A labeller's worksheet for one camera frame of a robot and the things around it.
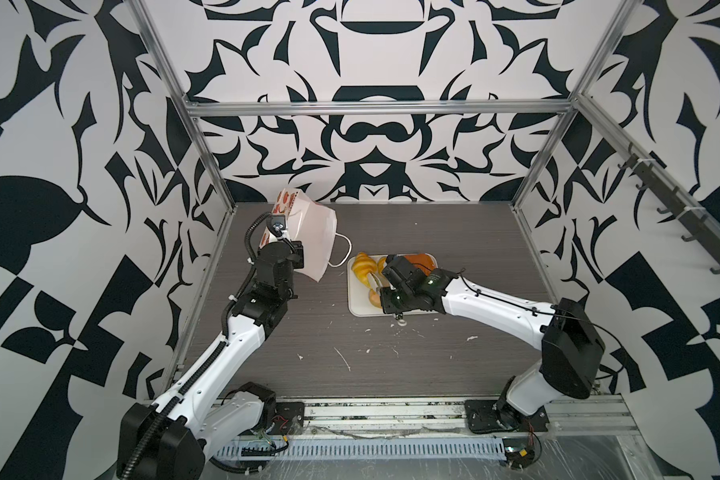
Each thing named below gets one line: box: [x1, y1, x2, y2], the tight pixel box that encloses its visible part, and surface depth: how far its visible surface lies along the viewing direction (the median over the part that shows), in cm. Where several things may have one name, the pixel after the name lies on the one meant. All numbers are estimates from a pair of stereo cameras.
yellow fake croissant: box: [352, 252, 386, 287], surface depth 98 cm
